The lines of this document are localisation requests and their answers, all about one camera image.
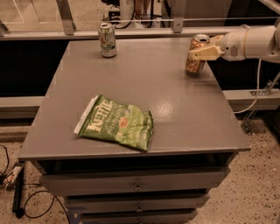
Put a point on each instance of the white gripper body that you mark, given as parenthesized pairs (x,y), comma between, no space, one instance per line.
(232,45)

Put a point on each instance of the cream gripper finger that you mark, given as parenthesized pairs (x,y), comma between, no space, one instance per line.
(207,52)
(216,40)

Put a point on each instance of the orange soda can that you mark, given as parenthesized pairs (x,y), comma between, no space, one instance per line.
(195,66)

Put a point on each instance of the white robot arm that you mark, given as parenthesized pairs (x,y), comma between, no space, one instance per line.
(246,43)

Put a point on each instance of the green white soda can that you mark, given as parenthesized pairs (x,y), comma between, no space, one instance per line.
(107,40)

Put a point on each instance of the green jalapeno chip bag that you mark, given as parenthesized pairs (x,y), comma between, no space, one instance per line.
(107,120)

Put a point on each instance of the grey drawer cabinet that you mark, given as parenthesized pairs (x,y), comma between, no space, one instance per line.
(195,134)

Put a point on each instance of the metal window railing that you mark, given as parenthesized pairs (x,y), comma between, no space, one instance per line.
(80,19)

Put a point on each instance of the power strip on floor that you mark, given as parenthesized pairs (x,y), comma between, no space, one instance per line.
(11,178)

